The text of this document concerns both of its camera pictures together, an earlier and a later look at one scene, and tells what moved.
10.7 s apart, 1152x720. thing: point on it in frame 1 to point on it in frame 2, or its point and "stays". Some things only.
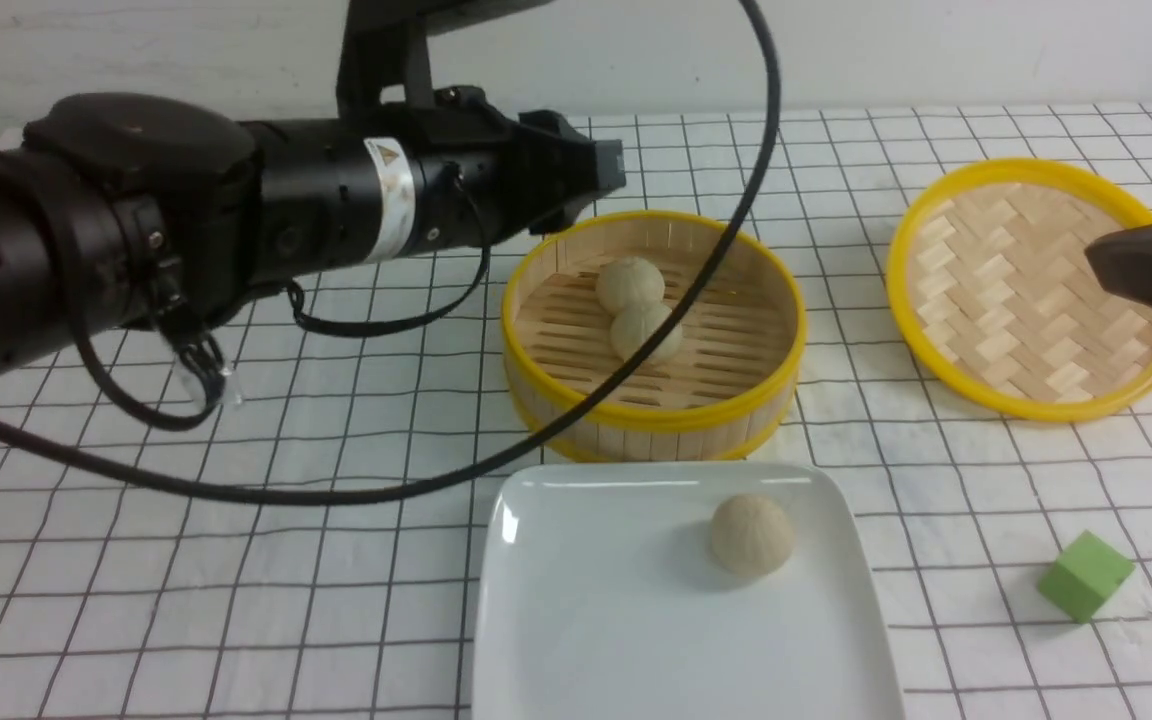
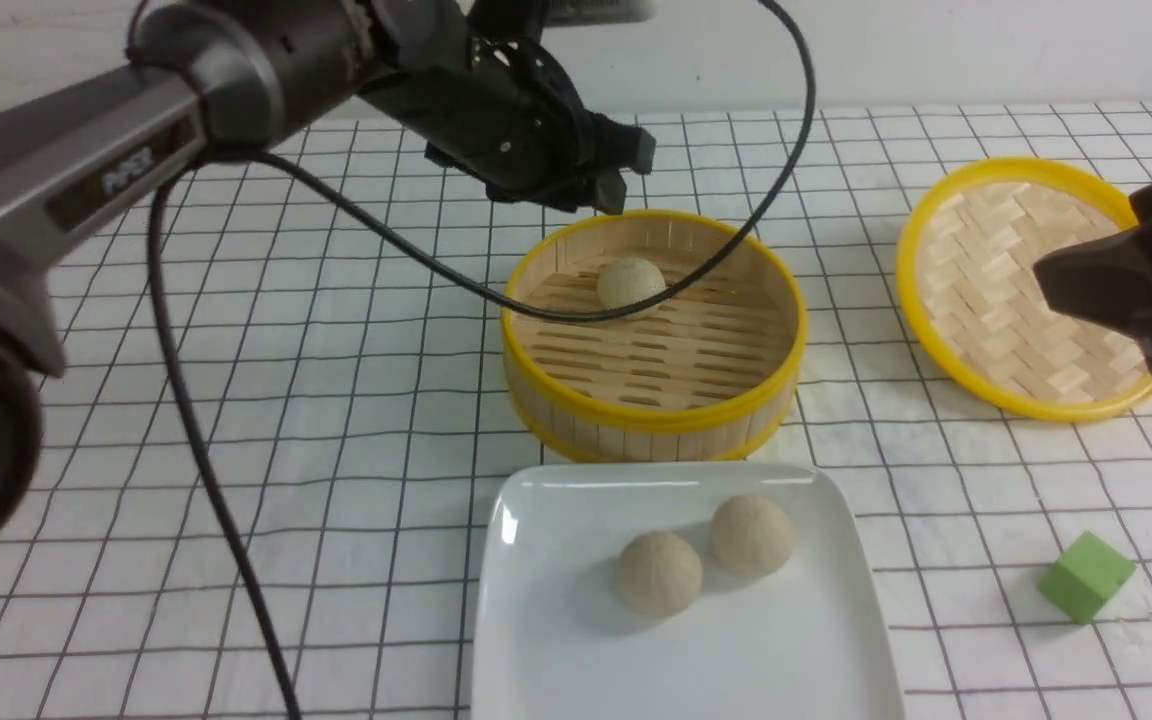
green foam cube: (1084, 576) stays
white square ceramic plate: (601, 597) stays
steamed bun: (753, 534) stays
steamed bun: (630, 281) stays
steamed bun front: (629, 329) to (659, 573)
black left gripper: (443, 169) to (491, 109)
